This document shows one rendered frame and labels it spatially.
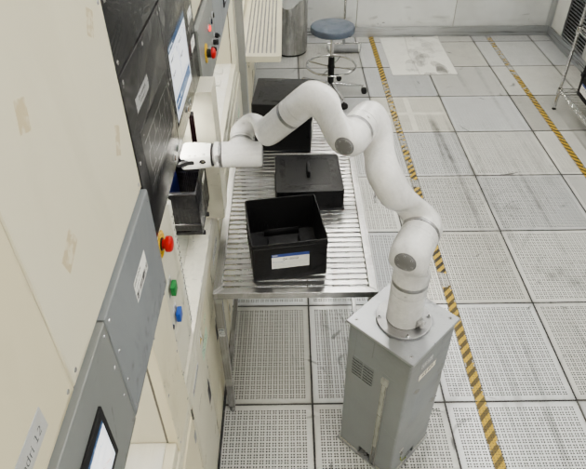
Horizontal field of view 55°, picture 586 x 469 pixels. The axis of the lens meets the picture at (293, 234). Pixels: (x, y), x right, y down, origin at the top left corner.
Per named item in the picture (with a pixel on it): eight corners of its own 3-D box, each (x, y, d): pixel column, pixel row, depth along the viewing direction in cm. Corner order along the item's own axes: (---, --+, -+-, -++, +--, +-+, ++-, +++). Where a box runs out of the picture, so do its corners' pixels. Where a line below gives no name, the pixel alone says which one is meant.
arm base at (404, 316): (442, 318, 195) (451, 280, 183) (409, 350, 185) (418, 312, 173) (397, 290, 205) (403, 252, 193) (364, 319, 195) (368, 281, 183)
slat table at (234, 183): (363, 409, 254) (378, 291, 205) (229, 411, 254) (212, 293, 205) (340, 225, 353) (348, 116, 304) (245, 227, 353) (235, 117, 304)
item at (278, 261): (253, 282, 209) (250, 247, 198) (246, 234, 230) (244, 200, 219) (326, 274, 212) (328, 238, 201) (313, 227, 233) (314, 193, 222)
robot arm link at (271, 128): (278, 76, 169) (224, 126, 190) (277, 120, 162) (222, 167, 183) (301, 88, 174) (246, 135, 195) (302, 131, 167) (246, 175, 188)
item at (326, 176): (344, 209, 242) (346, 185, 233) (275, 212, 241) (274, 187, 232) (337, 171, 264) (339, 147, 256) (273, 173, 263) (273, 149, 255)
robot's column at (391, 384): (428, 435, 244) (460, 317, 195) (389, 481, 229) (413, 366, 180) (377, 396, 259) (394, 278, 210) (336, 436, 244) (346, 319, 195)
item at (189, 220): (204, 247, 194) (191, 169, 174) (144, 247, 195) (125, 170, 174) (211, 204, 213) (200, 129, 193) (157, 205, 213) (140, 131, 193)
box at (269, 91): (312, 153, 277) (312, 105, 260) (253, 151, 278) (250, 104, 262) (313, 124, 298) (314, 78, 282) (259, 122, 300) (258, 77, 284)
